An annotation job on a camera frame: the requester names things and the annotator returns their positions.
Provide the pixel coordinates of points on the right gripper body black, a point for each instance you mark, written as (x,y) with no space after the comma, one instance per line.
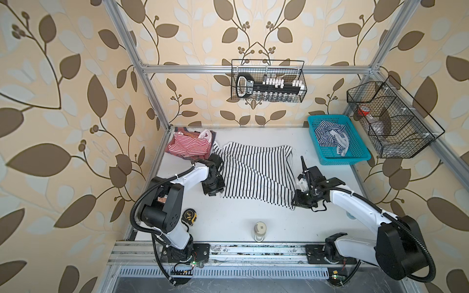
(306,198)

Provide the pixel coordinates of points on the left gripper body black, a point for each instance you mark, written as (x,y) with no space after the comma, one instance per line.
(214,186)

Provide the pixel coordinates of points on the black white striped tank top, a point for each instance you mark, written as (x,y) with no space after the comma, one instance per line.
(258,173)

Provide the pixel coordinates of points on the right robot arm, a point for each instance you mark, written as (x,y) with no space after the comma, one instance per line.
(397,246)

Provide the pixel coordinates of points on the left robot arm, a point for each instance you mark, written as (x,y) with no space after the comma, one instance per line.
(158,210)

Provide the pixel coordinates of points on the red striped folded tank top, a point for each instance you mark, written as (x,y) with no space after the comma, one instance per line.
(191,144)

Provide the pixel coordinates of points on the navy striped tank top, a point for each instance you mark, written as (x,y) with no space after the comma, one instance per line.
(330,134)

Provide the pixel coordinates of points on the yellow black tape measure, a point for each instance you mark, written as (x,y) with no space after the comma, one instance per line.
(189,217)

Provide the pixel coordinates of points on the teal plastic basket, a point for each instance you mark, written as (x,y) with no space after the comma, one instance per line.
(357,151)

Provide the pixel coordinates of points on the small white jar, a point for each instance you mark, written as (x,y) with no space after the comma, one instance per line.
(260,230)

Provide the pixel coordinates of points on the black tool set in basket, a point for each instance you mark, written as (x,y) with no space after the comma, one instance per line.
(246,86)

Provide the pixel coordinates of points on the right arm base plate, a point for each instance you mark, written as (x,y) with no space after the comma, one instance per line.
(316,255)

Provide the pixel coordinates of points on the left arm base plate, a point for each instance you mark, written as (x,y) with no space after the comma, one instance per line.
(199,252)

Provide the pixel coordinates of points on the right wall wire basket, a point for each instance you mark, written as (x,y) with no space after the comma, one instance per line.
(400,124)

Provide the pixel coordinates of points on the wall wire basket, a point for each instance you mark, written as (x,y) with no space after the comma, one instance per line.
(274,68)
(400,124)

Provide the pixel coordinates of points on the back wall wire basket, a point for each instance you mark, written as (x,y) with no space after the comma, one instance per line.
(274,68)

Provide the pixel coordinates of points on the aluminium front rail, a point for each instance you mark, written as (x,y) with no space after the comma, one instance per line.
(228,260)

